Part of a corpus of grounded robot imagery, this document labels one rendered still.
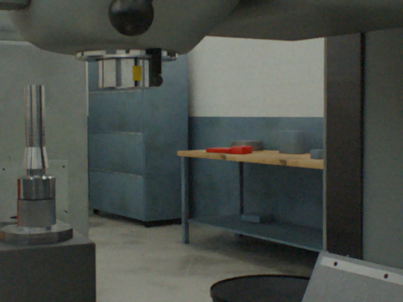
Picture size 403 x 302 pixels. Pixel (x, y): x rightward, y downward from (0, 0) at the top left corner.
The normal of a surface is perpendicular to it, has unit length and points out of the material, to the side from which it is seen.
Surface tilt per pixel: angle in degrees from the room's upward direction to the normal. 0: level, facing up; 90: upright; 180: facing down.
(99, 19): 130
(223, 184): 90
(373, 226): 90
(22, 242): 90
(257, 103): 90
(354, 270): 63
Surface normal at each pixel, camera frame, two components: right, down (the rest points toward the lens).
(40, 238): 0.20, 0.05
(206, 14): 0.59, 0.66
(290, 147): -0.86, 0.04
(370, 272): -0.75, -0.42
